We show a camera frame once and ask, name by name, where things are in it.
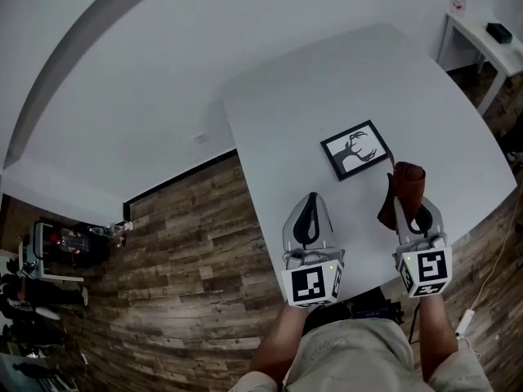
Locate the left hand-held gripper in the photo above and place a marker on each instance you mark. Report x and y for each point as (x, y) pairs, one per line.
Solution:
(310, 284)

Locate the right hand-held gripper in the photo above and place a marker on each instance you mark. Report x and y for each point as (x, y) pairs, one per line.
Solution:
(431, 268)

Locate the brown wiping cloth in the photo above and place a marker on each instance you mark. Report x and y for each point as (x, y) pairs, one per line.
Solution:
(408, 182)

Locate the black framed picture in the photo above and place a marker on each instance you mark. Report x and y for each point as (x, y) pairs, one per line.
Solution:
(353, 149)

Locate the person's left forearm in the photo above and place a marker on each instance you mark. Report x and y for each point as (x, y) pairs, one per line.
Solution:
(282, 341)

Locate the person's right forearm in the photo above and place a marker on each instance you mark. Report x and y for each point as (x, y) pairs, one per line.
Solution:
(438, 337)

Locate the black waist device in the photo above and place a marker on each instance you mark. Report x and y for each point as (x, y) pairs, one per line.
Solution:
(378, 313)

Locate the white power strip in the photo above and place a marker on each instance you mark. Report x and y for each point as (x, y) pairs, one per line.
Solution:
(465, 322)

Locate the person's pale shirt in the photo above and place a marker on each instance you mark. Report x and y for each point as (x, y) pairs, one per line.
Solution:
(359, 362)

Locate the large white table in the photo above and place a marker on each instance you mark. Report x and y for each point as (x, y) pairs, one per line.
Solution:
(327, 80)

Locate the small white side table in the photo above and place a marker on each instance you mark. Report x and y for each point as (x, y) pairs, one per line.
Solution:
(498, 55)

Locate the small clear bottle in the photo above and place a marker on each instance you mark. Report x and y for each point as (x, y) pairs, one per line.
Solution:
(99, 230)

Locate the black box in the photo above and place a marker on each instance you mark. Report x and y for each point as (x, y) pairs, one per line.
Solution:
(499, 32)

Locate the large clear water bottle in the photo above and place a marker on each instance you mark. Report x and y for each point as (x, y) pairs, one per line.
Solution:
(74, 241)

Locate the white wall outlet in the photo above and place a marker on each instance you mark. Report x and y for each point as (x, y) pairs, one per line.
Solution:
(200, 138)

